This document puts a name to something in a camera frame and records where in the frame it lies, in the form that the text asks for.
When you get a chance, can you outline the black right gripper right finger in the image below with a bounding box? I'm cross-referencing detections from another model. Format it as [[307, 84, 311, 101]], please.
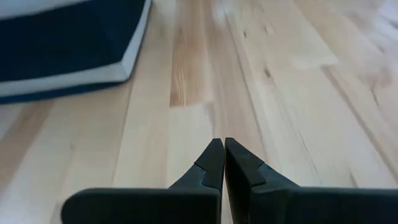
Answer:
[[224, 137, 398, 224]]

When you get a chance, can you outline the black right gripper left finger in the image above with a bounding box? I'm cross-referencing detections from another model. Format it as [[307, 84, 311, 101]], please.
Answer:
[[61, 138, 225, 224]]

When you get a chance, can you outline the navy fabric storage bin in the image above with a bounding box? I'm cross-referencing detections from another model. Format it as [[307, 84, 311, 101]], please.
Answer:
[[0, 0, 153, 105]]

